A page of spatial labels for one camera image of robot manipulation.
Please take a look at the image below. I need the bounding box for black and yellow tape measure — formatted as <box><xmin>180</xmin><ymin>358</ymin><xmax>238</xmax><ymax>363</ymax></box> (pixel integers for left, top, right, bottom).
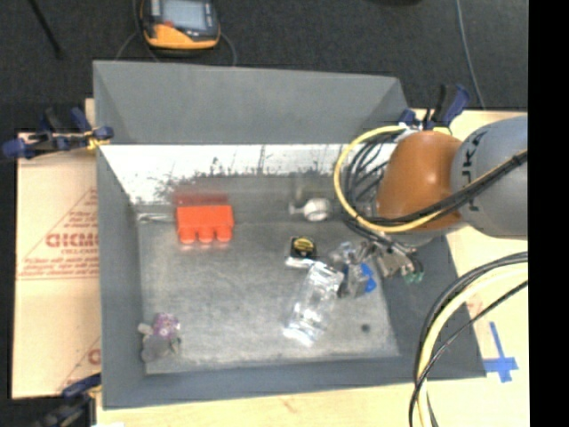
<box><xmin>284</xmin><ymin>236</ymin><xmax>318</xmax><ymax>270</ymax></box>

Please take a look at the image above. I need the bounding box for clear plastic bottle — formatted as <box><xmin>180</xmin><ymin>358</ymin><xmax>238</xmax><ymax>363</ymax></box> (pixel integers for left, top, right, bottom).
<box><xmin>282</xmin><ymin>262</ymin><xmax>346</xmax><ymax>349</ymax></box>

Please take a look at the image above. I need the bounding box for brown cardboard board, red print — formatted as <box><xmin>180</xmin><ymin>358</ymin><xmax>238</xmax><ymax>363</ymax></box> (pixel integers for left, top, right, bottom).
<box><xmin>11</xmin><ymin>98</ymin><xmax>103</xmax><ymax>399</ymax></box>

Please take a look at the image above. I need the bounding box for purple and grey toy animal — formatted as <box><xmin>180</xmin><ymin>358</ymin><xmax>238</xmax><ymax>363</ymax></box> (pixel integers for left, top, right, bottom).
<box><xmin>137</xmin><ymin>312</ymin><xmax>183</xmax><ymax>364</ymax></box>

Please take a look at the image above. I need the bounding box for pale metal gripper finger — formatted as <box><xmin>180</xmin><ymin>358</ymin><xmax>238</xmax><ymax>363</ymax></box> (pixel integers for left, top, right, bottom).
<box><xmin>337</xmin><ymin>267</ymin><xmax>361</xmax><ymax>300</ymax></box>
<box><xmin>328</xmin><ymin>241</ymin><xmax>371</xmax><ymax>268</ymax></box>

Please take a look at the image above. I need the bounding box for orange toy building block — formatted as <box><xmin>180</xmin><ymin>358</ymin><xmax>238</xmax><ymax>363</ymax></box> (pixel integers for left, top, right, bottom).
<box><xmin>174</xmin><ymin>192</ymin><xmax>236</xmax><ymax>246</ymax></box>

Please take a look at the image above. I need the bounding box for grey metal bin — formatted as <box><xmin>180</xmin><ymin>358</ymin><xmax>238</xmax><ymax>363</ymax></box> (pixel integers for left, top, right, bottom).
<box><xmin>92</xmin><ymin>60</ymin><xmax>486</xmax><ymax>408</ymax></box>

